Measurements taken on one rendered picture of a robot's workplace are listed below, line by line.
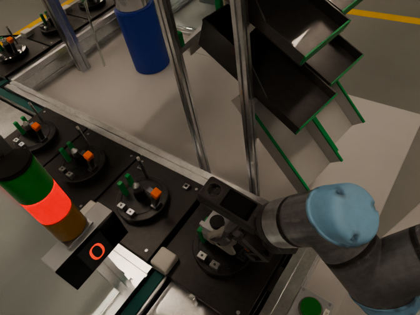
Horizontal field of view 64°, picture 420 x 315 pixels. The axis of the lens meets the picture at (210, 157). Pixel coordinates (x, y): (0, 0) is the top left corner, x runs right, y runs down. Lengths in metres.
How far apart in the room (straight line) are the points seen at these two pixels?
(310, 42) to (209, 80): 0.82
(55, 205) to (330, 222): 0.35
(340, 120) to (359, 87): 1.78
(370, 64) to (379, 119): 1.78
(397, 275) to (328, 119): 0.56
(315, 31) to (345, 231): 0.36
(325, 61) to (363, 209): 0.48
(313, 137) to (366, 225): 0.48
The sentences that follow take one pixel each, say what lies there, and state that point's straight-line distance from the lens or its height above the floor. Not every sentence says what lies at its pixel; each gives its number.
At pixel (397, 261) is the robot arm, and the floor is 1.28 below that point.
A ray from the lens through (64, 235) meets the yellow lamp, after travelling 0.54.
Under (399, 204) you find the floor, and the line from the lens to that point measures 2.11.
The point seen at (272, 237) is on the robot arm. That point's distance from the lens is 0.51.
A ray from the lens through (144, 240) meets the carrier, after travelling 0.85.
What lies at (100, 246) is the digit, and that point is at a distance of 0.60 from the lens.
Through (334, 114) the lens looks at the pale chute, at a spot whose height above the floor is 1.03.
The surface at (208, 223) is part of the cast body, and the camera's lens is 0.70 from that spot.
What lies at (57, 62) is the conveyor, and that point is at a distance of 1.73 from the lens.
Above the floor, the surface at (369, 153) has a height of 0.86.
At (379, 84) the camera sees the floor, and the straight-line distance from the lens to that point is 2.80.
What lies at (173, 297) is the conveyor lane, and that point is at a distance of 0.84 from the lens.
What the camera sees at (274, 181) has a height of 0.86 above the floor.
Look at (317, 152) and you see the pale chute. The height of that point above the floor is 1.02.
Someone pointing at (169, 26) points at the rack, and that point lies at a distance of 0.70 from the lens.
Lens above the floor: 1.69
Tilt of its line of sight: 49 degrees down
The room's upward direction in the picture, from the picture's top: 13 degrees counter-clockwise
